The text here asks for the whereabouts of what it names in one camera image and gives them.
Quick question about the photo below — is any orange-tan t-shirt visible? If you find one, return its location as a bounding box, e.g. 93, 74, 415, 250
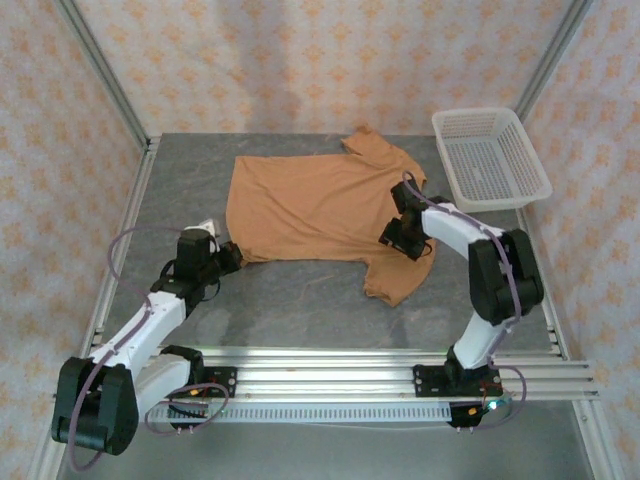
225, 123, 435, 308

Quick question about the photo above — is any white perforated plastic basket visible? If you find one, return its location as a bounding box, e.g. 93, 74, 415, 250
431, 106, 554, 212

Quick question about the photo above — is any aluminium table side rail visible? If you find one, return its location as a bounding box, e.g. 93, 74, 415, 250
517, 207, 571, 359
79, 137, 161, 361

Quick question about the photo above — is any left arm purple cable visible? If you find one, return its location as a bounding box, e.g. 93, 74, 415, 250
67, 225, 231, 472

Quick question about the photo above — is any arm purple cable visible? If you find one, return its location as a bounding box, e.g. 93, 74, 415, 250
67, 225, 231, 472
402, 170, 531, 434

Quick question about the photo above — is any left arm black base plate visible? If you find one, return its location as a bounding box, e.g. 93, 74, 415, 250
197, 366, 239, 400

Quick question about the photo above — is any small controller board with wires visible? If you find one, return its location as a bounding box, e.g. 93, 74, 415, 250
467, 382, 516, 419
167, 384, 224, 419

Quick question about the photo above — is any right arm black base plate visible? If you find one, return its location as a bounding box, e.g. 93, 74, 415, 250
413, 363, 503, 400

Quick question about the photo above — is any aluminium mounting rail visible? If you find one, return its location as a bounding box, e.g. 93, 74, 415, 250
52, 348, 601, 402

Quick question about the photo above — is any grey slotted cable duct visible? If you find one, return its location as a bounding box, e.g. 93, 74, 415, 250
144, 403, 454, 424

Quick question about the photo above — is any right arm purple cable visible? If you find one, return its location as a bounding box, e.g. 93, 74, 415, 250
402, 170, 531, 434

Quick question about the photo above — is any aluminium frame post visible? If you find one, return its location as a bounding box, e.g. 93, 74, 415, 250
55, 0, 152, 147
513, 0, 595, 120

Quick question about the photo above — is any aluminium frame leg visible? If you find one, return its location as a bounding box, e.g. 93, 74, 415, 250
572, 399, 617, 480
28, 399, 77, 480

